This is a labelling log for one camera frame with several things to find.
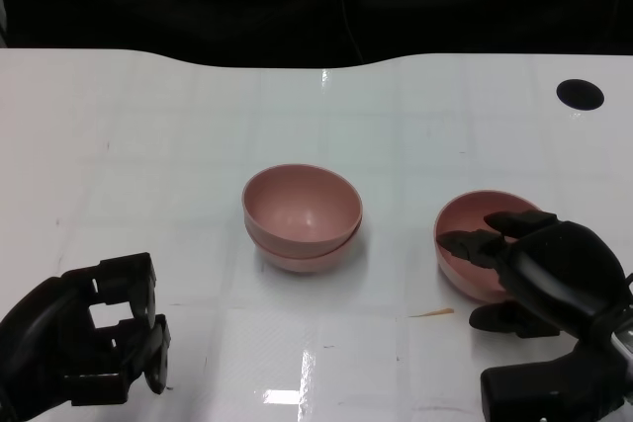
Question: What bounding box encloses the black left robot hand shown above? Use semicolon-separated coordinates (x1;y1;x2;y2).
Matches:
0;252;173;418

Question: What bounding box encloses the black right wrist camera housing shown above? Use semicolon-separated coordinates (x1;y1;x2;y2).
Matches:
480;337;633;422

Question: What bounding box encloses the pink plastic bowl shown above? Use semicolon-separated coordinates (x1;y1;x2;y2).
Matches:
433;189;545;304
241;163;364;258
249;223;363;275

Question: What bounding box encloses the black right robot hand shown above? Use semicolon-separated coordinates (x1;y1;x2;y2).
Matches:
437;211;633;343

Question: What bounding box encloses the black round table grommet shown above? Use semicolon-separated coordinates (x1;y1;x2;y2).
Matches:
556;78;606;110

